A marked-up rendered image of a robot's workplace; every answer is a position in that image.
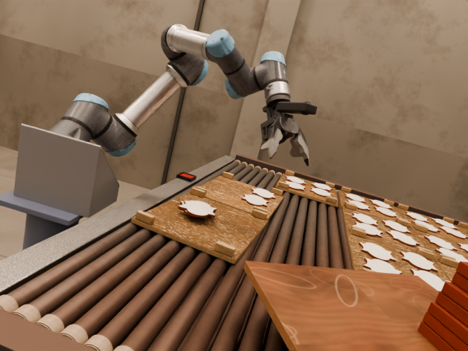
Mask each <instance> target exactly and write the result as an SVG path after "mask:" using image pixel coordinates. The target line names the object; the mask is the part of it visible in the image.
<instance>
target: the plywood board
mask: <svg viewBox="0 0 468 351"><path fill-rule="evenodd" d="M243 268H244V270H245V272H246V273H247V276H248V277H249V279H250V281H251V282H252V284H253V286H254V288H255V289H256V292H257V293H258V295H259V297H260V299H261V301H262V303H263V304H264V306H265V308H266V309H267V312H268V313H269V315H270V317H271V319H272V321H273V322H274V324H275V326H276V328H277V329H278V331H279V333H280V335H281V337H282V339H283V341H284V342H285V344H286V346H287V348H288V349H289V351H439V350H438V349H437V348H436V347H435V346H434V345H433V344H432V343H431V342H430V341H429V340H427V339H426V338H425V337H424V336H423V335H422V334H421V333H420V332H419V331H418V328H419V325H420V324H421V322H423V317H424V315H425V314H426V311H428V308H429V306H430V303H431V302H436V301H435V300H436V299H437V296H438V294H439V291H438V290H436V289H435V288H433V287H432V286H431V285H430V284H428V283H427V282H425V281H424V280H423V279H422V278H420V277H419V276H416V275H408V274H392V273H384V272H369V271H360V270H345V269H336V268H328V267H312V266H304V265H289V264H281V263H265V262H256V261H248V260H246V261H245V262H244V267H243Z"/></svg>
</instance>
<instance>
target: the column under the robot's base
mask: <svg viewBox="0 0 468 351"><path fill-rule="evenodd" d="M13 194H14V190H12V191H10V192H6V193H4V194H0V205H1V206H3V207H7V208H10V209H14V210H17V211H20V212H24V213H26V224H25V231H24V242H23V248H22V250H24V249H27V248H29V247H31V246H33V245H35V244H37V243H39V242H42V241H43V240H46V239H48V238H50V237H52V236H54V235H56V234H59V233H61V232H63V231H65V230H67V229H69V228H72V227H73V226H76V225H77V224H79V220H80V219H81V218H83V216H80V215H77V214H73V213H70V212H66V211H64V210H59V209H57V208H53V207H50V206H47V205H43V204H41V203H36V202H34V201H30V200H27V199H24V198H20V197H18V196H13Z"/></svg>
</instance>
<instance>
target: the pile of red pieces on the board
mask: <svg viewBox="0 0 468 351"><path fill-rule="evenodd" d="M435 301H436V302H431V303H430V306H429V308H428V311H426V314H425V315H424V317H423V322H421V324H420V325H419V328H418V331H419V332H420V333H421V334H422V335H423V336H424V337H425V338H426V339H427V340H429V341H430V342H431V343H432V344H433V345H434V346H435V347H436V348H437V349H438V350H439V351H468V262H463V261H460V262H459V265H458V267H457V269H456V272H455V274H454V276H453V279H452V282H445V283H444V286H443V288H442V290H441V292H439V294H438V296H437V299H436V300H435Z"/></svg>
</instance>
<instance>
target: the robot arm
mask: <svg viewBox="0 0 468 351"><path fill-rule="evenodd" d="M161 46H162V50H163V52H164V54H165V55H166V57H167V58H168V59H169V60H170V61H169V62H168V63H167V64H166V71H165V72H164V73H163V74H162V75H161V76H160V77H159V78H158V79H157V80H156V81H155V82H154V83H152V84H151V85H150V86H149V87H148V88H147V89H146V90H145V91H144V92H143V93H142V94H141V95H140V96H139V97H138V98H137V99H136V100H135V101H134V102H133V103H132V104H131V105H130V106H129V107H128V108H127V109H126V110H124V112H123V113H121V114H114V115H113V116H111V115H110V114H108V113H107V112H108V111H109V105H108V104H107V103H106V102H105V101H104V100H103V99H102V98H100V97H98V96H96V95H92V94H90V93H81V94H79V95H78V96H77V97H76V98H75V99H74V100H73V101H72V103H71V105H70V106H69V108H68V110H67V111H66V112H65V114H64V115H63V117H62V118H61V120H60V121H59V122H58V123H57V124H56V125H55V126H53V127H52V128H51V129H50V130H48V131H50V132H54V133H57V134H62V135H64V136H67V137H72V138H74V139H79V140H82V141H86V142H89V143H90V140H92V141H94V142H95V143H96V144H97V145H99V146H101V147H102V149H103V150H104V151H105V152H106V153H109V154H110V155H111V156H113V157H120V156H123V155H125V154H127V153H129V151H131V150H132V149H133V147H134V145H136V142H137V140H136V138H135V137H136V136H137V135H138V130H139V128H140V127H141V126H142V125H143V124H144V123H145V122H146V121H147V120H148V119H149V118H150V117H151V116H152V115H153V114H154V113H155V112H156V111H157V110H158V109H159V108H160V107H161V106H162V105H163V104H164V103H165V102H166V101H167V100H168V99H169V98H171V97H172V96H173V95H174V94H175V93H176V92H177V91H178V90H179V89H180V88H181V87H188V85H190V86H195V85H197V84H199V83H200V82H201V81H202V80H203V79H204V78H205V76H206V75H207V73H208V63H207V61H206V60H208V61H212V62H214V63H217V64H218V66H219V67H220V68H221V70H222V71H223V73H224V74H225V75H226V77H227V79H226V81H225V87H226V90H227V91H228V94H229V96H230V97H231V98H233V99H235V100H236V99H239V98H245V97H246V96H248V95H251V94H253V93H257V92H259V91H262V90H264V92H265V101H266V104H267V105H266V106H265V107H263V112H265V113H267V121H265V122H264V123H262V124H260V128H261V134H262V140H264V141H266V143H264V144H263V145H262V147H261V150H267V149H268V153H269V158H270V159H272V158H273V156H274V155H275V154H276V152H277V151H276V149H277V147H278V146H279V144H281V143H283V142H285V141H286V139H289V138H290V137H292V138H291V139H290V143H291V145H292V149H291V151H290V155H291V156H292V157H303V158H304V161H305V163H306V165H307V166H309V151H308V148H307V143H306V139H305V136H304V134H303V132H302V130H301V129H300V128H299V126H298V124H297V122H296V120H295V119H294V118H293V116H292V115H290V114H302V115H305V116H307V115H310V114H311V115H315V114H316V111H317V106H315V105H313V104H311V103H310V102H291V101H290V88H289V85H288V76H287V71H286V69H287V67H286V64H285V60H284V57H283V54H281V53H280V52H267V53H265V54H264V55H263V56H262V57H261V59H260V65H257V66H256V67H253V68H250V67H249V66H248V64H247V62H246V61H245V59H244V57H243V56H242V54H241V53H240V51H239V49H238V48H237V46H236V44H235V41H234V39H233V38H232V37H231V36H230V35H229V33H228V32H227V31H226V30H224V29H220V30H217V31H215V32H213V33H212V34H211V35H210V34H206V33H201V32H198V31H192V30H189V29H188V28H187V27H186V26H184V25H181V24H170V25H168V26H167V27H166V28H165V29H164V30H163V32H162V35H161Z"/></svg>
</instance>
